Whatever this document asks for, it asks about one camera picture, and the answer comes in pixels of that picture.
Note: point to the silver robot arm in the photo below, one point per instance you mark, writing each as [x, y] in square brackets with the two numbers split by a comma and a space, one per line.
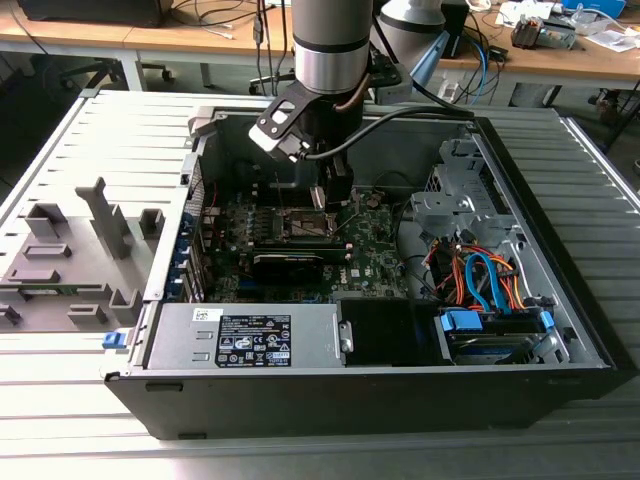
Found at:
[330, 40]

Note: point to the black PC case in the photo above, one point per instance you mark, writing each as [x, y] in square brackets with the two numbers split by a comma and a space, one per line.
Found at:
[300, 405]

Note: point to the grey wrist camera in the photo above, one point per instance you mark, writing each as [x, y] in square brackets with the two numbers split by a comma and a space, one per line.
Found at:
[395, 92]

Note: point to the round coin battery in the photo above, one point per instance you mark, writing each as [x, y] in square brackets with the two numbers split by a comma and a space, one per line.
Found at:
[372, 202]

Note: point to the green motherboard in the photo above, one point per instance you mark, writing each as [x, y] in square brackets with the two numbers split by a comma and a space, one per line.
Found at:
[370, 240]

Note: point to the small metal box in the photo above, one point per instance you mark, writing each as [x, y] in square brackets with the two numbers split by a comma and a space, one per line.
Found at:
[560, 35]

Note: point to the blue case latch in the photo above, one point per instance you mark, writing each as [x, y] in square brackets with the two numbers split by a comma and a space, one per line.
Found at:
[113, 341]

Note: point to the blue expansion slot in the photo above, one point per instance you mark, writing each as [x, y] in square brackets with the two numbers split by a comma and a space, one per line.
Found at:
[250, 288]

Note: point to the CPU socket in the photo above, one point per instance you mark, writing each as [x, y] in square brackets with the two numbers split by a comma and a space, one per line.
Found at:
[305, 225]

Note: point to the wooden desk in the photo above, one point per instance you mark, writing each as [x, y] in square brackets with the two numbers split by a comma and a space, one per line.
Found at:
[550, 62]
[75, 35]

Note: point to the copper coil heatsink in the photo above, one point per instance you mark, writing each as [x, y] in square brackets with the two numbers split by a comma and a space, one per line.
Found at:
[525, 32]

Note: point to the grey parts rack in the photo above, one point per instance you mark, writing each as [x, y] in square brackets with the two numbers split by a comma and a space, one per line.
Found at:
[75, 235]

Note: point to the grey power supply unit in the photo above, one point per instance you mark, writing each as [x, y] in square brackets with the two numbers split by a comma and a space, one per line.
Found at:
[180, 335]

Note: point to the metal drive cage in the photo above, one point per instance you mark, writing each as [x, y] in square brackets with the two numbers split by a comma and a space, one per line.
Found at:
[440, 205]

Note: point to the black plastic shroud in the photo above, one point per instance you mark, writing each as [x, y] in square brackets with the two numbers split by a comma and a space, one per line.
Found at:
[380, 332]

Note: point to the black upright box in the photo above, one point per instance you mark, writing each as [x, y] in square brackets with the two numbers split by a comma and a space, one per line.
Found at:
[457, 30]

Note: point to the hard disk in blue carrier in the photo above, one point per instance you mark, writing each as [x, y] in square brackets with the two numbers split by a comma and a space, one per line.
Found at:
[462, 320]

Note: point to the black graphics card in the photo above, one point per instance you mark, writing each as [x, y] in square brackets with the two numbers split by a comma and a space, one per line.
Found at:
[287, 267]

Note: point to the black RAM stick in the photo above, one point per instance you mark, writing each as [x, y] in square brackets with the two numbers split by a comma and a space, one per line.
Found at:
[300, 245]

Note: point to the blue flat box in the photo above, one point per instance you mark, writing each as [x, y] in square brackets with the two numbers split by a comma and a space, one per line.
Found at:
[595, 5]

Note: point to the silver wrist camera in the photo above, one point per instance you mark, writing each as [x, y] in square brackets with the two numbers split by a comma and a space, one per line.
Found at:
[267, 140]

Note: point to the metal locking lever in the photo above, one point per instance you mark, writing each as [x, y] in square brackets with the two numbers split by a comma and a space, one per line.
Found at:
[350, 212]

